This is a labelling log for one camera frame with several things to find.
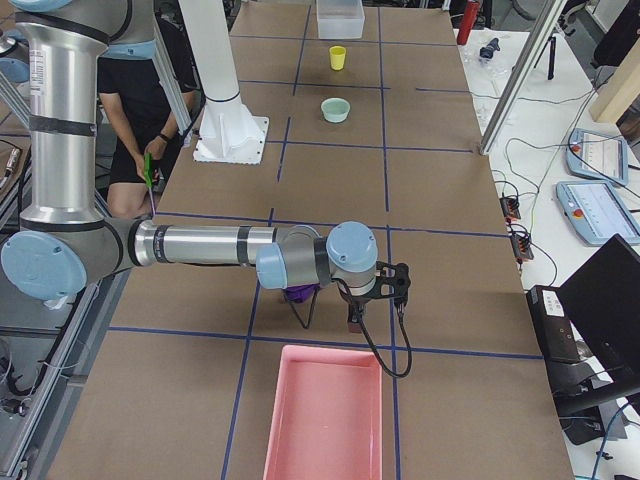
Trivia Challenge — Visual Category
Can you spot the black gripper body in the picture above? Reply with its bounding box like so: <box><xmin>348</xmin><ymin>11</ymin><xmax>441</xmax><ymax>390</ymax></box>
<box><xmin>339</xmin><ymin>286</ymin><xmax>371</xmax><ymax>313</ymax></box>

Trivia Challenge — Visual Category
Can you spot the purple cloth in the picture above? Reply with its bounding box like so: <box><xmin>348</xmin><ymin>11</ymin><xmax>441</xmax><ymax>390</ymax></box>
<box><xmin>283</xmin><ymin>284</ymin><xmax>320</xmax><ymax>304</ymax></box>

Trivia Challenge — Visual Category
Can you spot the yellow plastic cup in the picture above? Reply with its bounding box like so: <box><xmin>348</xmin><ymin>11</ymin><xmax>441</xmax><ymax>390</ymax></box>
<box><xmin>329</xmin><ymin>45</ymin><xmax>346</xmax><ymax>71</ymax></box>

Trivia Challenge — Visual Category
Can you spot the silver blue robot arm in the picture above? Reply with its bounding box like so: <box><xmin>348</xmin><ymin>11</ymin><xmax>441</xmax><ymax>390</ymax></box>
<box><xmin>1</xmin><ymin>1</ymin><xmax>382</xmax><ymax>331</ymax></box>

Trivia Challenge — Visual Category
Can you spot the black desktop box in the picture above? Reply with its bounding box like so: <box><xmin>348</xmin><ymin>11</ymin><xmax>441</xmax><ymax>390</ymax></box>
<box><xmin>526</xmin><ymin>285</ymin><xmax>580</xmax><ymax>364</ymax></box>

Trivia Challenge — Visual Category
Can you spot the clear plastic storage box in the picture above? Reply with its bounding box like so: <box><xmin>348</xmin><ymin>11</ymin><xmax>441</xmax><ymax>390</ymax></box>
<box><xmin>316</xmin><ymin>0</ymin><xmax>365</xmax><ymax>40</ymax></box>

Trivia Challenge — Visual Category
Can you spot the pink plastic bin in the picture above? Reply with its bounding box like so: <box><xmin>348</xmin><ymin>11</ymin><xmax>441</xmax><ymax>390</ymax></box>
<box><xmin>263</xmin><ymin>345</ymin><xmax>383</xmax><ymax>479</ymax></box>

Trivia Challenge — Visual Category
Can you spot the mint green bowl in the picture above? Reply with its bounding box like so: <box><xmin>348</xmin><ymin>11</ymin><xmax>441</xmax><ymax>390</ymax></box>
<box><xmin>320</xmin><ymin>97</ymin><xmax>351</xmax><ymax>123</ymax></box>

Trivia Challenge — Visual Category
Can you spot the black monitor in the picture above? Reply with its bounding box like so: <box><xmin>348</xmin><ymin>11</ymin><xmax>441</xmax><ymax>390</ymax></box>
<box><xmin>557</xmin><ymin>234</ymin><xmax>639</xmax><ymax>380</ymax></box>

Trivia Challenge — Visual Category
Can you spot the lower teach pendant tablet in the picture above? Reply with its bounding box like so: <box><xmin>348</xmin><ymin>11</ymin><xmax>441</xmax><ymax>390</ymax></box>
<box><xmin>555</xmin><ymin>180</ymin><xmax>639</xmax><ymax>246</ymax></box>

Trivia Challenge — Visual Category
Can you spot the teach pendant tablet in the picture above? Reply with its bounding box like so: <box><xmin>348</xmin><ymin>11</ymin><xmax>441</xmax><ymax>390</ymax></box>
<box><xmin>566</xmin><ymin>128</ymin><xmax>629</xmax><ymax>187</ymax></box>
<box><xmin>555</xmin><ymin>180</ymin><xmax>639</xmax><ymax>246</ymax></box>

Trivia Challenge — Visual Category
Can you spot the seated person in black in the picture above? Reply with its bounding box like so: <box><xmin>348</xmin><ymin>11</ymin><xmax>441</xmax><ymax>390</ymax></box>
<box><xmin>96</xmin><ymin>19</ymin><xmax>201</xmax><ymax>219</ymax></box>

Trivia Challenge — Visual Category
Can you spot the upper teach pendant tablet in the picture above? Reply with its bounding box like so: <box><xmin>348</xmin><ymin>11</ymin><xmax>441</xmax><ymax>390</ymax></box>
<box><xmin>566</xmin><ymin>128</ymin><xmax>629</xmax><ymax>187</ymax></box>

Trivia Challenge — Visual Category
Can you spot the folded dark blue umbrella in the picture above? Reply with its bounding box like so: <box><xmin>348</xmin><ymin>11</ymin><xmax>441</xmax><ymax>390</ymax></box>
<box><xmin>479</xmin><ymin>37</ymin><xmax>500</xmax><ymax>61</ymax></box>

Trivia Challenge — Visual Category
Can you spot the red cylinder bottle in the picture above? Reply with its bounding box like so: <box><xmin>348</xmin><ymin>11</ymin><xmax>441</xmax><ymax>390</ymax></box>
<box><xmin>456</xmin><ymin>0</ymin><xmax>480</xmax><ymax>46</ymax></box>

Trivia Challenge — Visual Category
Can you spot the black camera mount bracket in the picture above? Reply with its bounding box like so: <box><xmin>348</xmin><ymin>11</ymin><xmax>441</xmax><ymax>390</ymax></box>
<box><xmin>374</xmin><ymin>261</ymin><xmax>411</xmax><ymax>307</ymax></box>

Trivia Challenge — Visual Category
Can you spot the white pedestal column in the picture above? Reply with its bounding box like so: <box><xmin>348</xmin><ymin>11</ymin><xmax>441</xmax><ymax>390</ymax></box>
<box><xmin>179</xmin><ymin>0</ymin><xmax>269</xmax><ymax>165</ymax></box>

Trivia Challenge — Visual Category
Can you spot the green handled tool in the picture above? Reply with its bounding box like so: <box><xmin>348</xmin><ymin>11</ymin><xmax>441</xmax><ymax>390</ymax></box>
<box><xmin>143</xmin><ymin>153</ymin><xmax>156</xmax><ymax>215</ymax></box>

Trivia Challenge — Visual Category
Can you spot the aluminium frame post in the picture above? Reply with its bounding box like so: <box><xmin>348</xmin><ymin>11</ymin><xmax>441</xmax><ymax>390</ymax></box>
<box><xmin>479</xmin><ymin>0</ymin><xmax>566</xmax><ymax>155</ymax></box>

